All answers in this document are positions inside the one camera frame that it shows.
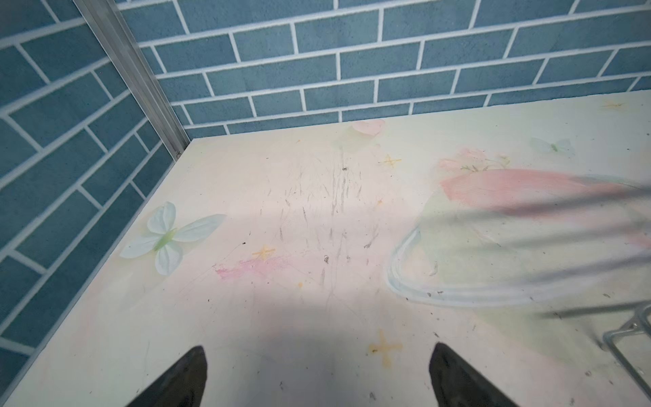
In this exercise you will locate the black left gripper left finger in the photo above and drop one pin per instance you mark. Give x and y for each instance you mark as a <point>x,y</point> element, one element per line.
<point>183,384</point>

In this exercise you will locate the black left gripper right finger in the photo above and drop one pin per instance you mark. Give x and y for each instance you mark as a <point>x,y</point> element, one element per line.
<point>456,383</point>

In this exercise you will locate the metal wire dish rack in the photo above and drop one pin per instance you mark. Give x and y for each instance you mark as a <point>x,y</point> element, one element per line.
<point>629,340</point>

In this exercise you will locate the aluminium corner post left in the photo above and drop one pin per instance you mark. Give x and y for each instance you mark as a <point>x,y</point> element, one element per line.
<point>116,39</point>

